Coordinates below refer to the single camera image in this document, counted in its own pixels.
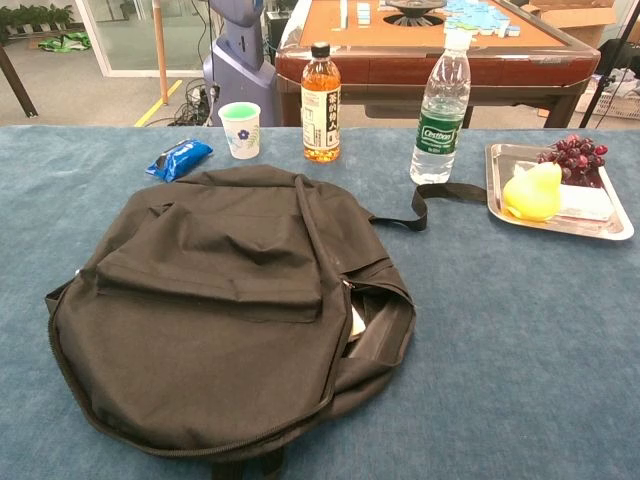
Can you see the black fabric backpack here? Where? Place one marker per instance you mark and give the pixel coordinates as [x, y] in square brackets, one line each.
[200, 300]

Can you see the green plastic wrapper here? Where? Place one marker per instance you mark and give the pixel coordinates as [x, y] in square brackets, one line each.
[65, 42]

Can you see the amber tea bottle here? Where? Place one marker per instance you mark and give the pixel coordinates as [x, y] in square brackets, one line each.
[320, 115]

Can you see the paper cup with green drink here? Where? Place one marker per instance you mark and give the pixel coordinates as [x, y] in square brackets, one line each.
[242, 137]

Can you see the clear water bottle green label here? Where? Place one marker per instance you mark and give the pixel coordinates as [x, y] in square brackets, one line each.
[440, 135]

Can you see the blue snack packet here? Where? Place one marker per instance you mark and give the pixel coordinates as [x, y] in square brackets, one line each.
[180, 157]

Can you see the brown mahjong table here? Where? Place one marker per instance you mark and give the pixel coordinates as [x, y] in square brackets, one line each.
[400, 65]

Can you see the steel tray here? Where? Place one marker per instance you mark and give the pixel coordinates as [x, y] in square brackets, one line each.
[500, 165]

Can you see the blue table mat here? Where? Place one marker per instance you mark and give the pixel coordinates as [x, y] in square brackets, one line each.
[500, 325]

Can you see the yellow pear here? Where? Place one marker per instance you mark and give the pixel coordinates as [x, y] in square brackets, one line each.
[532, 195]

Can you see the wooden pole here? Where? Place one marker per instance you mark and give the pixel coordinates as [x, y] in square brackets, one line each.
[160, 50]

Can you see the white rectangular block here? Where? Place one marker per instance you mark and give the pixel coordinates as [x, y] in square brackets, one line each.
[585, 202]

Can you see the blue mahjong tile pile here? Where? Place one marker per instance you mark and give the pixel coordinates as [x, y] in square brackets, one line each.
[475, 17]

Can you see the purple grape bunch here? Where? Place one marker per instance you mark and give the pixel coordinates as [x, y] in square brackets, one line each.
[580, 155]

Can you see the white framed glass partition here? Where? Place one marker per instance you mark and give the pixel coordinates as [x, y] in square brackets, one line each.
[130, 35]

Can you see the black tripod stand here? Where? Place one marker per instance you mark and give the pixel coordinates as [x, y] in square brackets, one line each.
[600, 87]

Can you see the white plastic basket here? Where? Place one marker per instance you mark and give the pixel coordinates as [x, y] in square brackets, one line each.
[620, 105]

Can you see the dark slanted table leg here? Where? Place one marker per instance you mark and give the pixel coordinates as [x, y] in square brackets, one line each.
[17, 85]

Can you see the cardboard box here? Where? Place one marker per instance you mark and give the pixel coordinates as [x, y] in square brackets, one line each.
[580, 20]

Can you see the potted green plants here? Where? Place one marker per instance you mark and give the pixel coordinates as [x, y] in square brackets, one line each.
[35, 17]

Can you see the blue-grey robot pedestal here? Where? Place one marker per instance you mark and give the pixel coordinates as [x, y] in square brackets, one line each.
[240, 70]

